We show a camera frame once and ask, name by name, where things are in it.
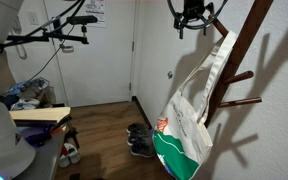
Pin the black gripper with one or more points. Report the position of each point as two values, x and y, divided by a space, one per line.
194 10

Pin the cream tote bag green print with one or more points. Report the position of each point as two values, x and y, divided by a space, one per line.
184 133

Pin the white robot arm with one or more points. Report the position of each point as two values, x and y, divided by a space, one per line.
0 133

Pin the dark brown wooden coat stand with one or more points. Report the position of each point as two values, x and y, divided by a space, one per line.
247 33

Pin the clear bag of items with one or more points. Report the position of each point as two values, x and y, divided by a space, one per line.
34 88

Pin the dark purple bag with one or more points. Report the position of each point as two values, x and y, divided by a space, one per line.
34 135

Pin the paper notice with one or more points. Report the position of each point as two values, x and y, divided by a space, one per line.
95 10

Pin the white door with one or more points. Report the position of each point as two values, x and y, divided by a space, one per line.
94 66

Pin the grey sneaker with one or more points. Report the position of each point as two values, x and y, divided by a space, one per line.
138 127
140 141
139 134
143 150

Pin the black clamp with orange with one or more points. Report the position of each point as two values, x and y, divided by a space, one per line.
62 123

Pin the light wooden board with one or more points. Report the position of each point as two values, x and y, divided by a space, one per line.
40 114

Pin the white sneaker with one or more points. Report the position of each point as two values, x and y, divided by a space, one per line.
64 161
72 153

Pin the white cloth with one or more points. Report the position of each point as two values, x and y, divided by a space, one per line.
25 104

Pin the small black floor object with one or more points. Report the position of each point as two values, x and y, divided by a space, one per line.
74 176

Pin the dark blue clothes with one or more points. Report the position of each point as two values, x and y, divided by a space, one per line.
5 100

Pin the small metal wall knob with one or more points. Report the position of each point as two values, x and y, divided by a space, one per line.
170 75

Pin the black stereo camera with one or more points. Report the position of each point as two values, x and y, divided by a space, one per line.
82 19

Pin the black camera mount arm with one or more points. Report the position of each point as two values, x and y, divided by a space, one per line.
64 36

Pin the white light switch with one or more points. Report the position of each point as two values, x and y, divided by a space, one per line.
33 18

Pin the white wall phone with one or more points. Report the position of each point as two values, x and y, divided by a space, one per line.
16 26

